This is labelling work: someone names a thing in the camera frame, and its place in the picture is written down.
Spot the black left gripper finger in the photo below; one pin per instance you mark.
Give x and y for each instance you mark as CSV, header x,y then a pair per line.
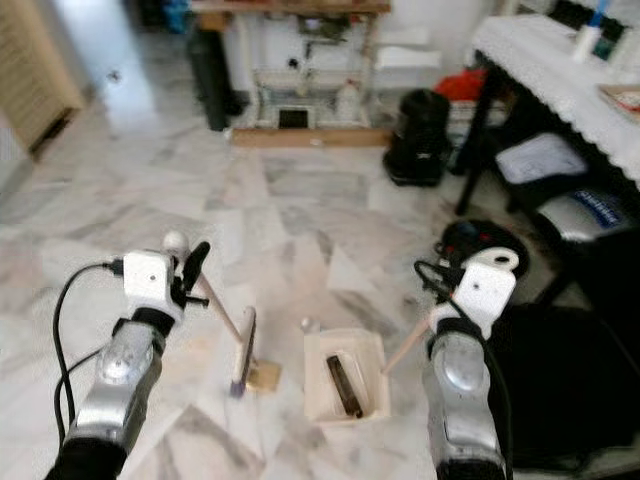
x,y
196,262

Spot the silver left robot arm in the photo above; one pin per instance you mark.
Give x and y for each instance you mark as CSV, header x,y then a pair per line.
x,y
115,380

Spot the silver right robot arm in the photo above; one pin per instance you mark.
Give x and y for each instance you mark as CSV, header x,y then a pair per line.
x,y
460,400

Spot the round black appliance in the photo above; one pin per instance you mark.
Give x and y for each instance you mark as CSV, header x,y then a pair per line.
x,y
480,240

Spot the black stool with white paper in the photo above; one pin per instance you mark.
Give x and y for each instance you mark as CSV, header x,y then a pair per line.
x,y
540,160

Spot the silver appliance with blue label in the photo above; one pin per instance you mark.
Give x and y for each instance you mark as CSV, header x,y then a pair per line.
x,y
585,215

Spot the dark brown flat piece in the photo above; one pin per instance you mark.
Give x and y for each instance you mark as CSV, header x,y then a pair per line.
x,y
344,388

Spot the dark gas cylinder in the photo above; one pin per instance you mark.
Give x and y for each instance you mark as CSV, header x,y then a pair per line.
x,y
212,80

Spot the red bag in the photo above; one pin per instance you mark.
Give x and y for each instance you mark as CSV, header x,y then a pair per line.
x,y
460,84

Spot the table with white cloth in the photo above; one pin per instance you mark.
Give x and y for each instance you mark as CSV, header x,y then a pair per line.
x,y
550,75

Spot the cluttered wooden shelf unit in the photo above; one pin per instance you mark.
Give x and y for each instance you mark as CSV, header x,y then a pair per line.
x,y
310,70

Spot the brown tray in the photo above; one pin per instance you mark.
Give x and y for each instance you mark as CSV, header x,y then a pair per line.
x,y
622,100

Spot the light wooden door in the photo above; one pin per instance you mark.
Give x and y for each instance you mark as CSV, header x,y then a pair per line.
x,y
35,65

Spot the white bottle with blue top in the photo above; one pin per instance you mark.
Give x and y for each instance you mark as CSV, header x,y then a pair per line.
x,y
586,42

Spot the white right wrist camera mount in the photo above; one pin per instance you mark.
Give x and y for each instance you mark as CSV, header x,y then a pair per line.
x,y
485,285

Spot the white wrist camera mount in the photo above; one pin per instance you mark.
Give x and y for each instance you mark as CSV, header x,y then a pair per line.
x,y
150,280
485,285

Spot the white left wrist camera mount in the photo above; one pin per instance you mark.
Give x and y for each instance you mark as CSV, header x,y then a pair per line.
x,y
150,280

